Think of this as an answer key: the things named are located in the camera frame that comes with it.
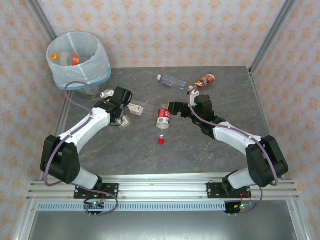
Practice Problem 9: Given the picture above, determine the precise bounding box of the right circuit board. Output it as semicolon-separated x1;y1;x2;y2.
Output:
233;201;255;210

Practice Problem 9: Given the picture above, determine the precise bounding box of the aluminium frame post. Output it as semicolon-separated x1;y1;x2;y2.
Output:
26;0;59;43
249;0;298;76

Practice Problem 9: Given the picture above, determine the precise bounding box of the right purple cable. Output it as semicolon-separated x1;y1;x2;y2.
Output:
187;88;280;216

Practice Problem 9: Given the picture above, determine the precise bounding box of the circuit board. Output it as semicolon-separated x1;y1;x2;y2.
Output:
233;201;255;210
84;199;105;210

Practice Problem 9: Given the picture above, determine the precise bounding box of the brown labelled plastic bottle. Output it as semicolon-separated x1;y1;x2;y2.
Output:
188;73;217;90

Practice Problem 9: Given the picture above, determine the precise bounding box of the left circuit board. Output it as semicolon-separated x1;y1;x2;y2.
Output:
84;199;105;210

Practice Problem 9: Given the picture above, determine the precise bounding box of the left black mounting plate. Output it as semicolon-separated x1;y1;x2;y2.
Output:
73;182;120;200

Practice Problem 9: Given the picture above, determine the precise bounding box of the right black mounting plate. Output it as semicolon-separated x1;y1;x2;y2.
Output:
206;181;253;200

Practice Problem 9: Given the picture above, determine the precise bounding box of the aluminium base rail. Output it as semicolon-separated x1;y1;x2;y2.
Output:
26;174;300;201

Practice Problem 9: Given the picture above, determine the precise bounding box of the white slotted cable duct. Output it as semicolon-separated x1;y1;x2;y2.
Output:
36;202;228;212

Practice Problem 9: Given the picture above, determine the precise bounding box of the purple cable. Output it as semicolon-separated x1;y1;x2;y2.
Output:
187;88;280;216
44;81;120;217

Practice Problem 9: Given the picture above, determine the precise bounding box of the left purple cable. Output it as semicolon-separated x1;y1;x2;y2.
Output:
44;81;120;217

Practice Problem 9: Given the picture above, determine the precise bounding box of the white mesh lined bin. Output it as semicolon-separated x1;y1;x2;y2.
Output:
46;31;113;100

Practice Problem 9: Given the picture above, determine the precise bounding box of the orange labelled bottle orange cap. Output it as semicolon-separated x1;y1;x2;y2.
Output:
50;51;82;67

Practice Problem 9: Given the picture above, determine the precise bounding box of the left aluminium frame post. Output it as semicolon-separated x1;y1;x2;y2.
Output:
26;0;59;43

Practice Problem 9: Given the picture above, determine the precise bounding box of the black mounting plate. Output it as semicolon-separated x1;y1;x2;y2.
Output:
206;181;253;200
73;182;120;200

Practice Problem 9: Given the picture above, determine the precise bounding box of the clear bottle with white label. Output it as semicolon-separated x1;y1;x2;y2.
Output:
117;99;146;130

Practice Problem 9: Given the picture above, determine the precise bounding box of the red labelled bottle red cap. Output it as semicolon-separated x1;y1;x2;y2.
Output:
155;103;173;146

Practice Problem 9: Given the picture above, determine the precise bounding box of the right aluminium frame post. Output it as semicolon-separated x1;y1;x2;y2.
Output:
249;0;298;76

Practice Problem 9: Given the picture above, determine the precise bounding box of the clear bottle with white cap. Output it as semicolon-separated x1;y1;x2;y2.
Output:
156;73;188;91

